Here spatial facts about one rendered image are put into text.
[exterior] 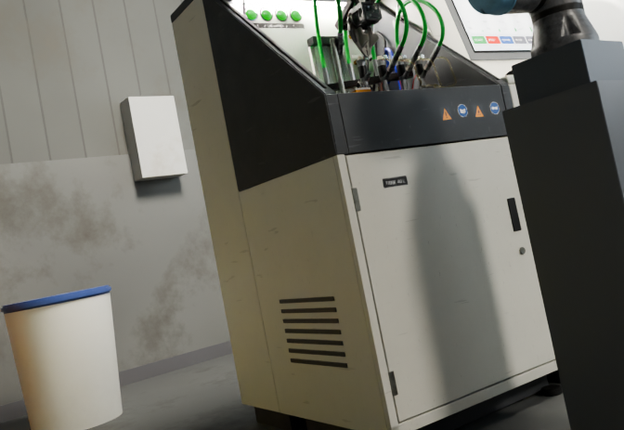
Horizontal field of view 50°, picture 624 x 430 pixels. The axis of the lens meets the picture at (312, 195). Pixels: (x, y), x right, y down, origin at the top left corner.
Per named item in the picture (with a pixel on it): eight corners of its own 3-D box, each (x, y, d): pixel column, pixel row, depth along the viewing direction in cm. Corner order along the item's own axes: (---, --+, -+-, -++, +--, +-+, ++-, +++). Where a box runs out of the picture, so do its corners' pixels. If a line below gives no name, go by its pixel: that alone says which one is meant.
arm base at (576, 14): (613, 43, 154) (604, 1, 155) (578, 41, 145) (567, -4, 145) (555, 64, 166) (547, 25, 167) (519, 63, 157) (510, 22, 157)
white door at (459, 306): (399, 423, 167) (345, 154, 171) (394, 422, 169) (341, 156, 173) (564, 357, 202) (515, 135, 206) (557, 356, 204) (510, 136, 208)
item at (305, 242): (397, 468, 165) (335, 154, 170) (283, 435, 214) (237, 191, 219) (575, 387, 203) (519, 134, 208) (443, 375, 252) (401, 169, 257)
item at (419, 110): (349, 153, 172) (337, 93, 174) (340, 156, 176) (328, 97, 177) (511, 135, 206) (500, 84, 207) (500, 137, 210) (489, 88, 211)
